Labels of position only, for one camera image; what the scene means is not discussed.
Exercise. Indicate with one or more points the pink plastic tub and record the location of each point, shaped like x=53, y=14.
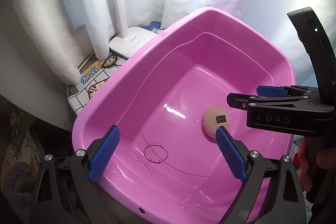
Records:
x=165, y=167

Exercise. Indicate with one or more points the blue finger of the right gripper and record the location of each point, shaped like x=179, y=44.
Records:
x=239, y=101
x=271, y=91

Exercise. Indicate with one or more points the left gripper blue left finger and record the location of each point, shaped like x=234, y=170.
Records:
x=100, y=152

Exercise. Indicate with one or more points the white desk lamp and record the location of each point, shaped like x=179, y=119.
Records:
x=129, y=39

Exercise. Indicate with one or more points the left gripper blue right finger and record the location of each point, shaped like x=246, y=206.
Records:
x=231, y=154

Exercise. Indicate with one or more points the person right hand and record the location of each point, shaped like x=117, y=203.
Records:
x=312, y=157

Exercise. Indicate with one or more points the beige fluffy hair clip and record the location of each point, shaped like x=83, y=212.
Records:
x=213, y=118

